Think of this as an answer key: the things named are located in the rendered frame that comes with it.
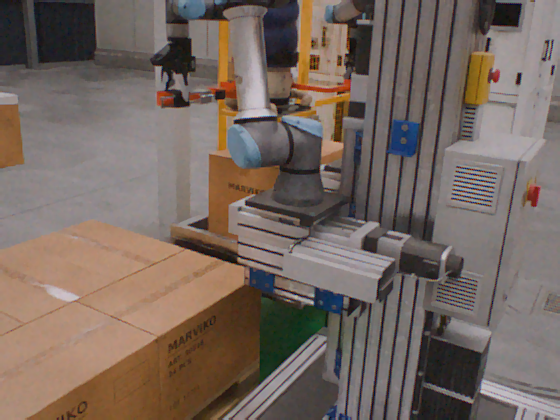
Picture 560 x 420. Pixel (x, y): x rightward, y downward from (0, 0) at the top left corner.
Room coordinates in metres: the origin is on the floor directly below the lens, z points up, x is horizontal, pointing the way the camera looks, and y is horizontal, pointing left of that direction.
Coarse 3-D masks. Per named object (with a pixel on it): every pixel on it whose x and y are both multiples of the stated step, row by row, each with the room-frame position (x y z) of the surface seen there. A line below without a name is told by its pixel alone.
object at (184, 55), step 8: (168, 40) 2.01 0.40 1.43; (176, 40) 2.00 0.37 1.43; (184, 40) 2.02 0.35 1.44; (184, 48) 2.05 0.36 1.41; (176, 56) 2.00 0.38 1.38; (184, 56) 2.03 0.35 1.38; (192, 56) 2.05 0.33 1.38; (168, 64) 2.02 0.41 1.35; (176, 64) 2.00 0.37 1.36; (184, 64) 2.03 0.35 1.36; (176, 72) 2.00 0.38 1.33
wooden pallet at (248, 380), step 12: (252, 372) 2.08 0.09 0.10; (228, 384) 1.94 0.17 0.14; (240, 384) 2.01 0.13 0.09; (252, 384) 2.09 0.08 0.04; (216, 396) 1.87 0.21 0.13; (228, 396) 2.02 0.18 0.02; (240, 396) 2.01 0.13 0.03; (204, 408) 1.93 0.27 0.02; (216, 408) 1.94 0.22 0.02; (228, 408) 1.94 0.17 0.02
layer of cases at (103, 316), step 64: (0, 256) 2.16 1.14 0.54; (64, 256) 2.19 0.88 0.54; (128, 256) 2.22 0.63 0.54; (192, 256) 2.25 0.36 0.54; (0, 320) 1.66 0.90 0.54; (64, 320) 1.68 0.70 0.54; (128, 320) 1.70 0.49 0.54; (192, 320) 1.76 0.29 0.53; (256, 320) 2.10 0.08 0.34; (0, 384) 1.33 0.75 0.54; (64, 384) 1.34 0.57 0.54; (128, 384) 1.50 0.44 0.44; (192, 384) 1.75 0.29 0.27
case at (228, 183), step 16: (336, 144) 2.74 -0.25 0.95; (224, 160) 2.39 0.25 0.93; (224, 176) 2.39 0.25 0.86; (240, 176) 2.35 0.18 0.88; (256, 176) 2.31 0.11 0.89; (272, 176) 2.27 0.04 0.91; (224, 192) 2.39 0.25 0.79; (240, 192) 2.35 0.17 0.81; (256, 192) 2.31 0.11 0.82; (224, 208) 2.39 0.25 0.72; (224, 224) 2.39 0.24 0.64
